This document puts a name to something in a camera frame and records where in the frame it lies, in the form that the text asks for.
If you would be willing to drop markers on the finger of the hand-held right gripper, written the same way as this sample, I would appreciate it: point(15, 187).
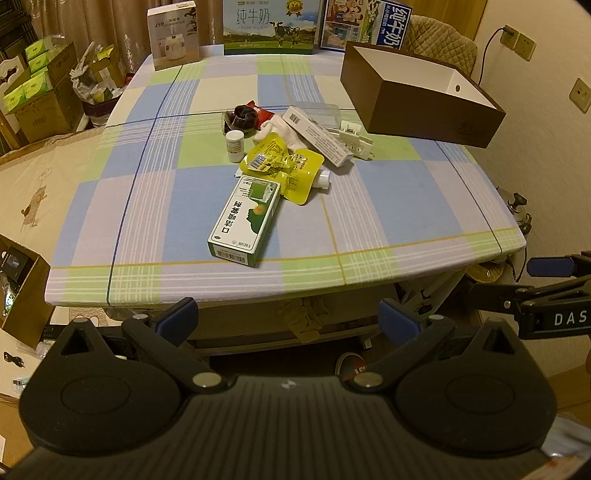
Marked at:
point(498, 295)
point(549, 267)

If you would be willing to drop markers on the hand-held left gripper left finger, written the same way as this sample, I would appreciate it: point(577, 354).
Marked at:
point(178, 314)

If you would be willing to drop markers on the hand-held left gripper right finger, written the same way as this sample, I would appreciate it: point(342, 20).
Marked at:
point(397, 318)

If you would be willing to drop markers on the green white medicine box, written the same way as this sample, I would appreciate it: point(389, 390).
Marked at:
point(240, 221)

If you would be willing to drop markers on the plain yellow pouch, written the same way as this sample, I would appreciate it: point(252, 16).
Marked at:
point(302, 180)

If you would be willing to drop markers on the small white bottle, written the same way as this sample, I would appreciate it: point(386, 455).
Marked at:
point(234, 146)

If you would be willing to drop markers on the yellow pouch with white label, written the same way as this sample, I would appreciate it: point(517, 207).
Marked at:
point(270, 154)

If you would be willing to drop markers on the white long toothpaste box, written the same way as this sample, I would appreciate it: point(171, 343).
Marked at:
point(318, 138)

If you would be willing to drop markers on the brown cardboard box white inside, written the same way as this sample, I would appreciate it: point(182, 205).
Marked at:
point(415, 110)

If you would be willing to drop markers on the dark metal stand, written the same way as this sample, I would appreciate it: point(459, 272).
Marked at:
point(518, 207)

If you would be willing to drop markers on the small open brown box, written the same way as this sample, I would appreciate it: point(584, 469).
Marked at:
point(27, 295)

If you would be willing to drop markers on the white plastic hooks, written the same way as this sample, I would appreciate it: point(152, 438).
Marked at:
point(356, 138)

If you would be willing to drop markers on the beige embroidered cover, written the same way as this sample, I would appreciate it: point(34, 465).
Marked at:
point(41, 184)

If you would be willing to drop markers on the red white packet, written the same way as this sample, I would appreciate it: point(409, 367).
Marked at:
point(274, 130)

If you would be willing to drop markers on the brown hair scrunchie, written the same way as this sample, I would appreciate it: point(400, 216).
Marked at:
point(243, 116)

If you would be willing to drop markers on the clear plastic packaging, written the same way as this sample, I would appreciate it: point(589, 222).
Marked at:
point(323, 110)

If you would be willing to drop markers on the clutter filled bin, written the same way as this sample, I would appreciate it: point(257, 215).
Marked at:
point(99, 87)

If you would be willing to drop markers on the quilted beige chair cushion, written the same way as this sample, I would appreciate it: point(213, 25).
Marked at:
point(448, 46)

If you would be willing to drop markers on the large cardboard box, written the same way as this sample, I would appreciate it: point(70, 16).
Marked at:
point(51, 106)

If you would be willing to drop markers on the white appliance box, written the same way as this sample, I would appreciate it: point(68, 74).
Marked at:
point(173, 37)

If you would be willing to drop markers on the stack of green packets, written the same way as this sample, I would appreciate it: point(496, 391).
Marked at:
point(32, 76)

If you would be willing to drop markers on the blue milk carton box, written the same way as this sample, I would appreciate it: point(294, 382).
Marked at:
point(355, 23)

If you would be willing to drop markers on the green milk carton box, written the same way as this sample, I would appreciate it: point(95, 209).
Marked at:
point(272, 27)

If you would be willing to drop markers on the black plastic crates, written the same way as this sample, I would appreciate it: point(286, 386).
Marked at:
point(16, 27)

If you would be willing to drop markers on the beige wall socket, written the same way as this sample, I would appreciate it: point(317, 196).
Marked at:
point(526, 47)
point(509, 40)
point(581, 94)

